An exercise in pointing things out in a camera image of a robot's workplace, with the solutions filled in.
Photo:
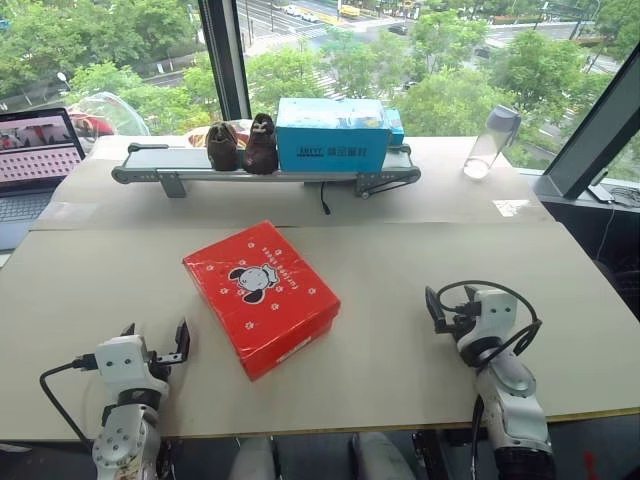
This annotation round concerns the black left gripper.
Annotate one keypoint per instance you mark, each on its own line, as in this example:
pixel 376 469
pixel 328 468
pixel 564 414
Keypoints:
pixel 162 359

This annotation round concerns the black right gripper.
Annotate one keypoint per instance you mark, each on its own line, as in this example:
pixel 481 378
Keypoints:
pixel 462 320

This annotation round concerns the red shoe box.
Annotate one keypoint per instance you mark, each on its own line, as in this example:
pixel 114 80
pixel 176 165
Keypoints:
pixel 262 300

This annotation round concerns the grey rounded shape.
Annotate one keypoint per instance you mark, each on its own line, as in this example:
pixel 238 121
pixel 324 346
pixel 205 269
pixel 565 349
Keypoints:
pixel 382 457
pixel 252 457

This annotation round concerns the clear water bottle grey lid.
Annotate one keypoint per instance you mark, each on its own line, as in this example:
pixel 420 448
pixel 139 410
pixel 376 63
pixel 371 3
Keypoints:
pixel 487 147

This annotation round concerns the grey mini conveyor belt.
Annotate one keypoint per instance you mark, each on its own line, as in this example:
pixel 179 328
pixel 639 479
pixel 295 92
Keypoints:
pixel 190 172

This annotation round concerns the small blue cardboard box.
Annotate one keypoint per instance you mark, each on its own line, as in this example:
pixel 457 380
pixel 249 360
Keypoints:
pixel 394 125

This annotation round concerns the black device on sill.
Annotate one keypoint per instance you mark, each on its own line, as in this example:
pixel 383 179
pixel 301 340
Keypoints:
pixel 617 194

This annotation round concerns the red patterned cloth bundle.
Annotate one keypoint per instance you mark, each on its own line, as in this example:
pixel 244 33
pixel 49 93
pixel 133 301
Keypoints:
pixel 200 136

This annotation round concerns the large blue cardboard box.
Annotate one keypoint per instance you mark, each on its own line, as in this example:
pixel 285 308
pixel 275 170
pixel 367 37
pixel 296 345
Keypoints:
pixel 330 137

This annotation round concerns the open laptop computer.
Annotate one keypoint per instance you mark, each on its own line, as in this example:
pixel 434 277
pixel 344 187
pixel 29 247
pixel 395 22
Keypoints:
pixel 35 160

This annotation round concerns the clear plastic bag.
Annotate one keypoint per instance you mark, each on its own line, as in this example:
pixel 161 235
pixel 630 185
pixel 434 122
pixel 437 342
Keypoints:
pixel 112 112

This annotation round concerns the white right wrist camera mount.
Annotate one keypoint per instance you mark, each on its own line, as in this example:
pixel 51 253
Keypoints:
pixel 492 315

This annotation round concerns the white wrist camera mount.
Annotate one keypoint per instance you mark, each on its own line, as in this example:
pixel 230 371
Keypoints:
pixel 122 362
pixel 492 315

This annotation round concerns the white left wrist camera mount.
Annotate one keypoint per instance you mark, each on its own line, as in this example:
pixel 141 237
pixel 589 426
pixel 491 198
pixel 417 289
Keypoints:
pixel 122 362

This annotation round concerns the dark slanted window frame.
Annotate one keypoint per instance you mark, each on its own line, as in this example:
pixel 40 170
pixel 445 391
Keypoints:
pixel 592 135

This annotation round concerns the dark vertical window frame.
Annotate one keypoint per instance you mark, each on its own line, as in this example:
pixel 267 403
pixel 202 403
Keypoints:
pixel 224 55

